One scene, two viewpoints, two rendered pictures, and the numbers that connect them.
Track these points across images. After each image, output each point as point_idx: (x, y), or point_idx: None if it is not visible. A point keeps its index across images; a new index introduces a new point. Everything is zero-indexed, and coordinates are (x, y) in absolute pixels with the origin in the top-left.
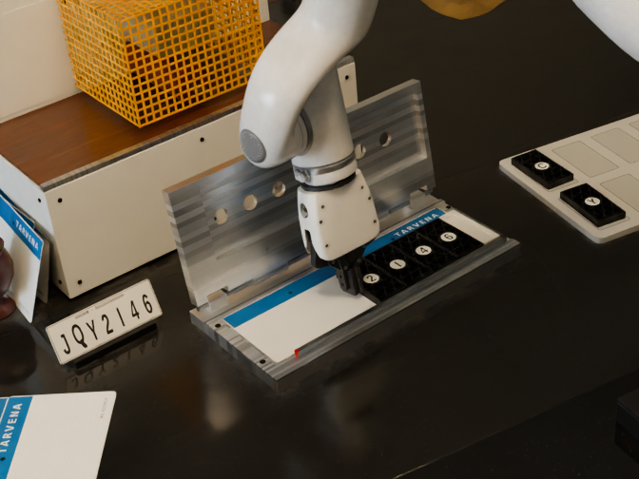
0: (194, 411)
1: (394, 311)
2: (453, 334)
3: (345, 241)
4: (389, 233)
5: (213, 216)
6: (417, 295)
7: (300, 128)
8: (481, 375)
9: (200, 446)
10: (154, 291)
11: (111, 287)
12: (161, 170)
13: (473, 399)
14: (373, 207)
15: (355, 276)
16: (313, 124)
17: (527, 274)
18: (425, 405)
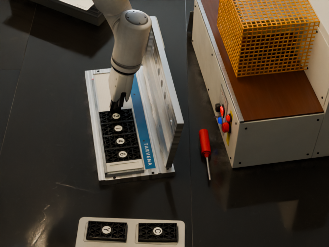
0: (96, 54)
1: (92, 116)
2: (70, 135)
3: (109, 83)
4: (149, 141)
5: (152, 46)
6: (95, 128)
7: (111, 24)
8: (39, 130)
9: (78, 50)
10: (180, 66)
11: (193, 56)
12: (206, 44)
13: (30, 121)
14: (114, 90)
15: (111, 101)
16: (113, 30)
17: (84, 180)
18: (40, 108)
